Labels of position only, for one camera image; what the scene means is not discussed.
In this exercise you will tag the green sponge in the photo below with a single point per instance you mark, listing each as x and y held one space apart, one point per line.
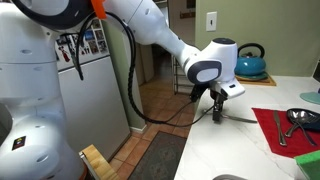
310 165

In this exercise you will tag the white refrigerator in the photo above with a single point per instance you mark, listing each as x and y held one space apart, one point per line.
93 106

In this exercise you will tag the photo fridge magnet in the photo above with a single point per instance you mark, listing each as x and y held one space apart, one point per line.
93 47
99 34
89 35
103 46

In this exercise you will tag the patterned floor rug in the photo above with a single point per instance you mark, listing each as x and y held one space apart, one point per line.
160 156

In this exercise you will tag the black metal shoe rack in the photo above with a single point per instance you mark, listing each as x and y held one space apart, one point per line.
181 76

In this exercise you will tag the silver spoon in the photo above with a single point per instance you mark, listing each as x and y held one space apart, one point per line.
290 130
298 116

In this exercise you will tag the light wooden block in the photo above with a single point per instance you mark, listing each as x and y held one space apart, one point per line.
98 163

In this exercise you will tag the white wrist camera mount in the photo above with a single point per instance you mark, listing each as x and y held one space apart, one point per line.
231 89

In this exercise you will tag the wooden coat rack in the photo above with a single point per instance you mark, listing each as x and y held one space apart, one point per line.
187 15

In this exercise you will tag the wooden trivet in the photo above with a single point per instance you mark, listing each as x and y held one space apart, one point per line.
271 82

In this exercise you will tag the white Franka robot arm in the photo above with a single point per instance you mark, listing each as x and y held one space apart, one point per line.
33 100

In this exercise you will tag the silver dinner knife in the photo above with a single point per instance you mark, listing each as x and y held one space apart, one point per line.
240 119
280 128

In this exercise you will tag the pale teal plate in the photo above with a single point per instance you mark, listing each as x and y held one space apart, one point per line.
311 97

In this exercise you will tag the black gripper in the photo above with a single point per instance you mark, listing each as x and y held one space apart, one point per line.
218 97

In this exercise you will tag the teal kettle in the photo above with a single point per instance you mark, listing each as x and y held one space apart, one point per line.
250 65

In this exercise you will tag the dark picture frame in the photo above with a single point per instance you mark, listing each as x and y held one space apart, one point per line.
190 3

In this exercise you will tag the red towel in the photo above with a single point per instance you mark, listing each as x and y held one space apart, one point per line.
266 133

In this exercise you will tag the white light switch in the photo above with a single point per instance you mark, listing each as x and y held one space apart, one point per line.
211 21

